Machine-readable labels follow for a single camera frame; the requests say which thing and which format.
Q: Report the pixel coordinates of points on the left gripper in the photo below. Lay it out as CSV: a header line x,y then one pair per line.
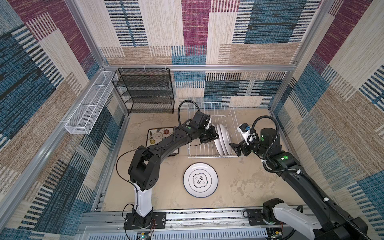
x,y
212,133

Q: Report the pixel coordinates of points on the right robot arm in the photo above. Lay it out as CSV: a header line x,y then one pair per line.
x,y
331,222

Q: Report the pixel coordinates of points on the aluminium mounting rail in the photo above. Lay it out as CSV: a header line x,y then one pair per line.
x,y
192,224

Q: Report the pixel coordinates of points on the white round plate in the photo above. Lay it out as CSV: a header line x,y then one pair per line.
x,y
226,139
200,180
218,142

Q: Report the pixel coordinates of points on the black mesh shelf rack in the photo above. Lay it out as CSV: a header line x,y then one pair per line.
x,y
145,90

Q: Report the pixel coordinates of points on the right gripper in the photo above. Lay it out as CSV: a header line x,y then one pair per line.
x,y
242,145

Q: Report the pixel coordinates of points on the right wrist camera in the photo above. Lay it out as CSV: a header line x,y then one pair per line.
x,y
248,134

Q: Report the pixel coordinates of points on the white wire wall basket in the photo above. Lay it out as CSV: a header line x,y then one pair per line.
x,y
87,112

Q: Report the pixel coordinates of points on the white wire dish rack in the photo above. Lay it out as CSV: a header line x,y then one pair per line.
x,y
224,120

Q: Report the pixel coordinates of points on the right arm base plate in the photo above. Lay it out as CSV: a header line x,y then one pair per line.
x,y
255,218

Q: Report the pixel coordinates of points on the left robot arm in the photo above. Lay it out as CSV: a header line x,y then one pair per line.
x,y
145,165

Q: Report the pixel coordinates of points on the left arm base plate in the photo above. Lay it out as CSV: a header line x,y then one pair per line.
x,y
135,222

